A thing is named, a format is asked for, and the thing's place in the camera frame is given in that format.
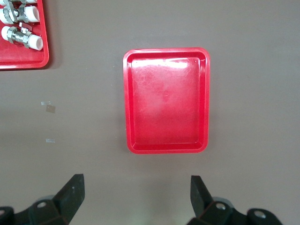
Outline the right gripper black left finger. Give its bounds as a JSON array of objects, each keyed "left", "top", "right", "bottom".
[{"left": 0, "top": 173, "right": 85, "bottom": 225}]

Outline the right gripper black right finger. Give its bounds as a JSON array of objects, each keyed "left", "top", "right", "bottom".
[{"left": 187, "top": 175, "right": 283, "bottom": 225}]

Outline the red plastic tray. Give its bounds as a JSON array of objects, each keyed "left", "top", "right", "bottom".
[{"left": 122, "top": 47, "right": 211, "bottom": 155}]

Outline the red tray holding valves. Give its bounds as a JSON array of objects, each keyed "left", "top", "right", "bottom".
[{"left": 0, "top": 0, "right": 49, "bottom": 70}]

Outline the metal valve with white caps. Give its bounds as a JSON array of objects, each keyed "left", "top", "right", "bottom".
[
  {"left": 0, "top": 5, "right": 39, "bottom": 24},
  {"left": 1, "top": 22, "right": 44, "bottom": 51},
  {"left": 0, "top": 0, "right": 38, "bottom": 4}
]

